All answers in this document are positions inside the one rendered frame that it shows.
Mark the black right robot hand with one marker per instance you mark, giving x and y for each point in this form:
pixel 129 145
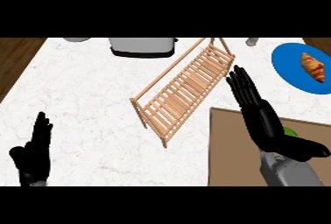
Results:
pixel 264 122

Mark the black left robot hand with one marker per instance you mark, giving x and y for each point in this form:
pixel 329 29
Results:
pixel 36 154

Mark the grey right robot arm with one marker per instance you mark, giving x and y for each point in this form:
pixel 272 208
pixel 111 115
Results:
pixel 287 172

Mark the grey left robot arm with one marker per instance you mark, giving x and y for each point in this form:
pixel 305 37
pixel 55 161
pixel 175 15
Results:
pixel 39 183

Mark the green lemon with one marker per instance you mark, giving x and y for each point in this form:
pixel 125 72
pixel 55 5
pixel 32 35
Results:
pixel 290 131

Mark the brown tray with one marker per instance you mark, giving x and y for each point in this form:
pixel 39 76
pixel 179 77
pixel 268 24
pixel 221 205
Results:
pixel 237 151

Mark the wooden slatted tiered shelf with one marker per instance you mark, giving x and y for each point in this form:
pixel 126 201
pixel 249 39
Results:
pixel 187 87

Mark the blue plate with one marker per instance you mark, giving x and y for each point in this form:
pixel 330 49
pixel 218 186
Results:
pixel 298 70

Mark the brown croissant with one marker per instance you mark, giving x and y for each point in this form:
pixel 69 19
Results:
pixel 314 67

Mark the small grey cylinder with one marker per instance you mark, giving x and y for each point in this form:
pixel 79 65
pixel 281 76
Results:
pixel 252 41

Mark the grey toaster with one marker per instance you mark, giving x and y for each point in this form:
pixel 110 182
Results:
pixel 142 46

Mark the grey round object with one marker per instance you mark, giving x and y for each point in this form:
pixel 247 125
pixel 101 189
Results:
pixel 77 39

